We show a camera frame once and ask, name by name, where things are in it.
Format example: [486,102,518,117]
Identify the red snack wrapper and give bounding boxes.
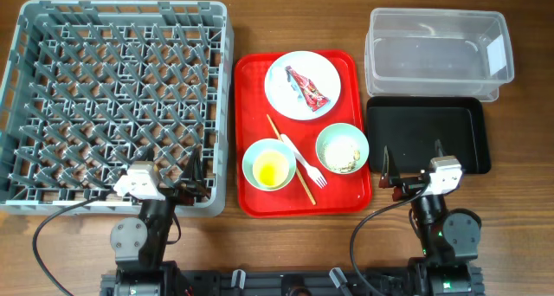
[285,66,330,112]

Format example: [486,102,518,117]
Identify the wooden chopstick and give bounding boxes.
[266,114,317,206]

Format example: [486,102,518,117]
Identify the pale green bowl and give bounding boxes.
[315,123,370,174]

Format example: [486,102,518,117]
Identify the rice and food scraps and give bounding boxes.
[322,137,361,173]

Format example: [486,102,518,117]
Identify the white round plate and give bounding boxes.
[264,51,341,120]

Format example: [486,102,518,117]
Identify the yellow plastic cup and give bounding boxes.
[253,150,289,190]

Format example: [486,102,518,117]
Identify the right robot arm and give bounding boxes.
[379,140,485,295]

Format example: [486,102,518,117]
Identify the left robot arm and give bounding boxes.
[100,148,207,295]

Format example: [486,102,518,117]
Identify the clear plastic bin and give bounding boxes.
[364,8,515,102]

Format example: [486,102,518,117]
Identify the pale blue bowl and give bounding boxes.
[242,138,296,192]

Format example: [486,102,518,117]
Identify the grey dishwasher rack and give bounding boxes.
[1,0,234,217]

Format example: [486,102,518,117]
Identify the white plastic fork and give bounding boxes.
[280,134,327,188]

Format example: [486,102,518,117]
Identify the red plastic tray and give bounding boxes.
[234,50,372,218]

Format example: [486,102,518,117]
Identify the black plastic tray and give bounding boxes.
[366,96,492,174]

